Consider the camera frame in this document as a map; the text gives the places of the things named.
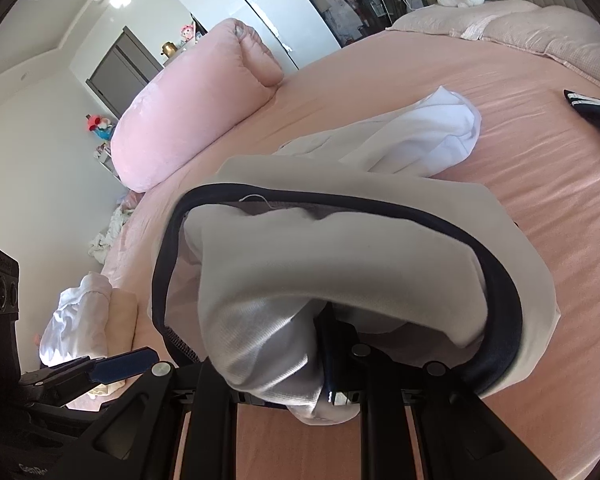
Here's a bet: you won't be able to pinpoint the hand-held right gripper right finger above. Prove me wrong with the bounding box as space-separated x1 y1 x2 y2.
312 305 548 480

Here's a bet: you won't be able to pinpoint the small white shelf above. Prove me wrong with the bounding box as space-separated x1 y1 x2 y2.
96 144 122 178

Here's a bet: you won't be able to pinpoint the folded white garment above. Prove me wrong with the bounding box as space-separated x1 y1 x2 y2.
39 272 113 368

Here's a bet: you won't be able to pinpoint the pink bed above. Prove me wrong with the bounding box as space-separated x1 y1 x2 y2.
65 30 600 480

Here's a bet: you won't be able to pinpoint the pile of white clothes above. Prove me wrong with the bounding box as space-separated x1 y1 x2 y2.
87 205 131 263

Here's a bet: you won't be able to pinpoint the folded cream garment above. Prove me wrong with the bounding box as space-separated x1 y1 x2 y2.
87 290 141 401

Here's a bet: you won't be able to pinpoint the white shirt with navy trim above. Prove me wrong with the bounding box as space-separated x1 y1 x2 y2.
150 85 563 426

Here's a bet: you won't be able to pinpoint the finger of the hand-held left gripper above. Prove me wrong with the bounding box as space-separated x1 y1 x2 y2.
17 346 161 408

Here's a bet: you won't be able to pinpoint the dark glass wardrobe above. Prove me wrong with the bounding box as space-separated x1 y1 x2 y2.
277 0 421 48

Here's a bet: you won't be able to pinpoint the grey cabinet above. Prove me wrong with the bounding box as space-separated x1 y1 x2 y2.
85 26 165 122

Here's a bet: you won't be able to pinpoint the white wardrobe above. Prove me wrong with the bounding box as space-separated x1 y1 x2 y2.
152 0 343 71

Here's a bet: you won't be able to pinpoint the pink checked quilt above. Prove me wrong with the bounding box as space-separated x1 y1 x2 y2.
387 0 600 106

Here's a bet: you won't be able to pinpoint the long pink pillow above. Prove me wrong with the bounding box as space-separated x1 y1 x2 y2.
110 17 285 193

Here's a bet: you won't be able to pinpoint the red and blue plush toy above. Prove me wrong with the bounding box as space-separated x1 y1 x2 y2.
85 114 116 142

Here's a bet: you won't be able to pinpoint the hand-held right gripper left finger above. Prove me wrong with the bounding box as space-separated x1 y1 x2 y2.
77 357 241 480

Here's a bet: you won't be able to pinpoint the navy shorts with white stripes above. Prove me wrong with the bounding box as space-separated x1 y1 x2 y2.
562 89 600 136

